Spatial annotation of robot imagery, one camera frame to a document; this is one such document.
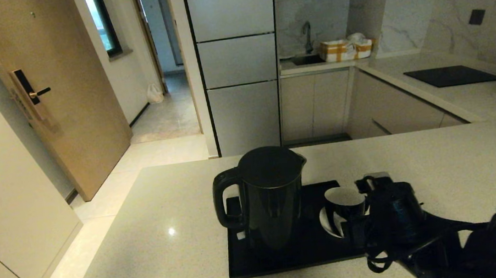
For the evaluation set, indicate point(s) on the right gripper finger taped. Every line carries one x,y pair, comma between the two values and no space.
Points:
344,229

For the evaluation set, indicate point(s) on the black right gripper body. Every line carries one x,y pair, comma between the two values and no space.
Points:
394,215

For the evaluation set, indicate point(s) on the black mug white inside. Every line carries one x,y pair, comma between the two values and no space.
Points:
344,202

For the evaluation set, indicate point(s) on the black electric kettle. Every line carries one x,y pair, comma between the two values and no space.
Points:
268,201

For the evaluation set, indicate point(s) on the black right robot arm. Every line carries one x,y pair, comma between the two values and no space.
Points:
494,242

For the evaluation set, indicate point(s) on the white round saucer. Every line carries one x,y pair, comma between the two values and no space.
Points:
327,223

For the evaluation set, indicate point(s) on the black rectangular serving tray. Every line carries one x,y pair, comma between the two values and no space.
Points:
297,260

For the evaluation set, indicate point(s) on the beige kitchen base cabinets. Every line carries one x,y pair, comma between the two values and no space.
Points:
318,104

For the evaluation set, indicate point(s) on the black induction cooktop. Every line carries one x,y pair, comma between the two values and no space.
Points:
451,75

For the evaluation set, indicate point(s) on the cardboard box with white bag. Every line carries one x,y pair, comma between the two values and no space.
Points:
362,47

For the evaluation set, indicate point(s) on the dark kitchen sink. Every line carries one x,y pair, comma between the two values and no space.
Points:
306,60

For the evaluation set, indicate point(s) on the cardboard box yellow tape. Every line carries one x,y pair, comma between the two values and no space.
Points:
334,51

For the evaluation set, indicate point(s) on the silver refrigerator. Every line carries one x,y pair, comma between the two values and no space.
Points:
238,66

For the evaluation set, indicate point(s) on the metal sink faucet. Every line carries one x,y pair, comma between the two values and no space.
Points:
307,35

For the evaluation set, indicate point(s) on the white plastic bag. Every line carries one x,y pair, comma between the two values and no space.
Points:
155,94

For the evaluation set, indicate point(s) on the light wooden door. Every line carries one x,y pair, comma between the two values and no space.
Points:
62,84

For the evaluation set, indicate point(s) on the dark framed window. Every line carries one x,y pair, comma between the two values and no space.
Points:
103,20

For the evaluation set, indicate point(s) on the white tall cabinet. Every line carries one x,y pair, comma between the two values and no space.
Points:
0,192

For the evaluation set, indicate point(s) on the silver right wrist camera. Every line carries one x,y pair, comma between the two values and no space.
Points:
374,180

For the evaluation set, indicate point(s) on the black wall socket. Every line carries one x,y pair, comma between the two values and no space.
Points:
476,17

